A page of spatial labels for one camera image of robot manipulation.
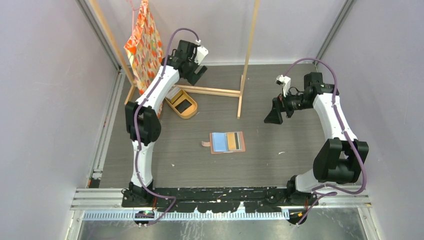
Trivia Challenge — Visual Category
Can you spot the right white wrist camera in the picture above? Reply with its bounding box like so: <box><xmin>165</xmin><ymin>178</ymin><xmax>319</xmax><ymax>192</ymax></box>
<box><xmin>275</xmin><ymin>74</ymin><xmax>291</xmax><ymax>97</ymax></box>

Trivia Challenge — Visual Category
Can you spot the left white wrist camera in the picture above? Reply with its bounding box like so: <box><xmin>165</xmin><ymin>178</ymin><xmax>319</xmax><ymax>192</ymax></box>
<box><xmin>194</xmin><ymin>39</ymin><xmax>209</xmax><ymax>65</ymax></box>

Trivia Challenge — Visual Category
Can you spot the aluminium rail frame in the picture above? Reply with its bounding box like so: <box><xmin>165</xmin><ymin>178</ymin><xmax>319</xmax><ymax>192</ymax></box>
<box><xmin>71</xmin><ymin>187</ymin><xmax>372</xmax><ymax>224</ymax></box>

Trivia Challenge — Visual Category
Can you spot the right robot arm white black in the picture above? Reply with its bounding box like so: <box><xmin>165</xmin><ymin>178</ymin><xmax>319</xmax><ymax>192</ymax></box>
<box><xmin>264</xmin><ymin>72</ymin><xmax>369</xmax><ymax>205</ymax></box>

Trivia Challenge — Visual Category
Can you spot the wooden clothes rack frame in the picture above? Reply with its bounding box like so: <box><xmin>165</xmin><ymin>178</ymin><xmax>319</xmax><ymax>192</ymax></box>
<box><xmin>88</xmin><ymin>0</ymin><xmax>260</xmax><ymax>119</ymax></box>

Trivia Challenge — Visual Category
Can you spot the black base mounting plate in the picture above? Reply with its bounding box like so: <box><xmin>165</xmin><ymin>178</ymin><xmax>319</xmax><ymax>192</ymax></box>
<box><xmin>120</xmin><ymin>186</ymin><xmax>317</xmax><ymax>213</ymax></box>

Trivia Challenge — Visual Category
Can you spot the pink clothes hanger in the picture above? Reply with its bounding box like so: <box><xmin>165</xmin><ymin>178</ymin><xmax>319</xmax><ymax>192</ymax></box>
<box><xmin>125</xmin><ymin>0</ymin><xmax>142</xmax><ymax>34</ymax></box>

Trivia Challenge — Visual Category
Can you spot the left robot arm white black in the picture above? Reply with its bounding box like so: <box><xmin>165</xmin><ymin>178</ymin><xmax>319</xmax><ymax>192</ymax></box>
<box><xmin>124</xmin><ymin>40</ymin><xmax>209</xmax><ymax>207</ymax></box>

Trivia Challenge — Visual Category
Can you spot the black card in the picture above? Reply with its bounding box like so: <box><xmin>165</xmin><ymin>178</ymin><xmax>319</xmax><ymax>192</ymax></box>
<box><xmin>175</xmin><ymin>99</ymin><xmax>192</xmax><ymax>114</ymax></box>

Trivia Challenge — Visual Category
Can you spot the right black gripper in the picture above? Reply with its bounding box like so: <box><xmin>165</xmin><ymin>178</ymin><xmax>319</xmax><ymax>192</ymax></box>
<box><xmin>264</xmin><ymin>87</ymin><xmax>313</xmax><ymax>125</ymax></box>

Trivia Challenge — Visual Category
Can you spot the gold striped credit card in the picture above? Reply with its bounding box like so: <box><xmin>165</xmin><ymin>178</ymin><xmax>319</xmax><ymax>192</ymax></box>
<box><xmin>226</xmin><ymin>132</ymin><xmax>242</xmax><ymax>151</ymax></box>

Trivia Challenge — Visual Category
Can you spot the brown leather card holder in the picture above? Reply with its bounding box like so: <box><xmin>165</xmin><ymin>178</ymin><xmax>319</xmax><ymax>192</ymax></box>
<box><xmin>201</xmin><ymin>131</ymin><xmax>246</xmax><ymax>154</ymax></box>

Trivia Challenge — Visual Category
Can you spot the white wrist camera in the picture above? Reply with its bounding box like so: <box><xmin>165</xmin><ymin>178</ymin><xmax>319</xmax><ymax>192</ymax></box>
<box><xmin>194</xmin><ymin>39</ymin><xmax>209</xmax><ymax>65</ymax></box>
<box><xmin>275</xmin><ymin>74</ymin><xmax>291</xmax><ymax>97</ymax></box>

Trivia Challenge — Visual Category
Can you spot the orange oval tray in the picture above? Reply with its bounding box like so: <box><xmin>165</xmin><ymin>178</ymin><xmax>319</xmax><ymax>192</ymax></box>
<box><xmin>165</xmin><ymin>85</ymin><xmax>198</xmax><ymax>120</ymax></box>

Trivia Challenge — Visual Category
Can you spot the orange floral fabric bag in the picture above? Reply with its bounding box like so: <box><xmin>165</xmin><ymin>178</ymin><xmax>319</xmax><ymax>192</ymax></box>
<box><xmin>123</xmin><ymin>0</ymin><xmax>165</xmax><ymax>117</ymax></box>

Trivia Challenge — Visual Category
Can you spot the stack of credit cards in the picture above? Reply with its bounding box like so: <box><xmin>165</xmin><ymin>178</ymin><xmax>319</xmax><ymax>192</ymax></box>
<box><xmin>165</xmin><ymin>85</ymin><xmax>181</xmax><ymax>102</ymax></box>

